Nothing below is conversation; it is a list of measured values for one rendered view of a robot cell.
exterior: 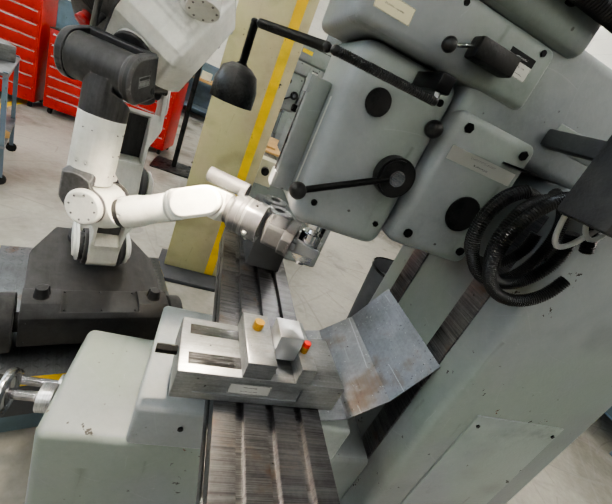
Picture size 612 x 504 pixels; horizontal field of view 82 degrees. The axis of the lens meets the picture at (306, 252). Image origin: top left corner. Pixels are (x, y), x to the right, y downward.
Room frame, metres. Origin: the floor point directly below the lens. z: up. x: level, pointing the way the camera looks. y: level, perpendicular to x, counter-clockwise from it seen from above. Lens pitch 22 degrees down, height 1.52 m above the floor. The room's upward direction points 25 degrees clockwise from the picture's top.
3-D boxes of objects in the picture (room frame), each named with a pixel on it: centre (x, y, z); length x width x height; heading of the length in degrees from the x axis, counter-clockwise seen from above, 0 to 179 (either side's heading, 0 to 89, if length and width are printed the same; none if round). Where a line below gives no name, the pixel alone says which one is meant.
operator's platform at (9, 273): (1.18, 0.76, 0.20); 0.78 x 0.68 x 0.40; 41
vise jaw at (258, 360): (0.59, 0.01, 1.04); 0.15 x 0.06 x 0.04; 24
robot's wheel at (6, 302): (0.82, 0.80, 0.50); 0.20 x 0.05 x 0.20; 41
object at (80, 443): (0.72, 0.03, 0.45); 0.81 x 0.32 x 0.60; 111
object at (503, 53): (0.62, -0.11, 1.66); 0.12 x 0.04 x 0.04; 111
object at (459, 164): (0.79, -0.18, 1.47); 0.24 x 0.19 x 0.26; 21
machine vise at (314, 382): (0.60, -0.01, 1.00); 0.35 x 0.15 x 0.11; 114
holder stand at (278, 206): (1.18, 0.16, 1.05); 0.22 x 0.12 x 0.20; 24
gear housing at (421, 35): (0.74, -0.04, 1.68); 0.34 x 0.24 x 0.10; 111
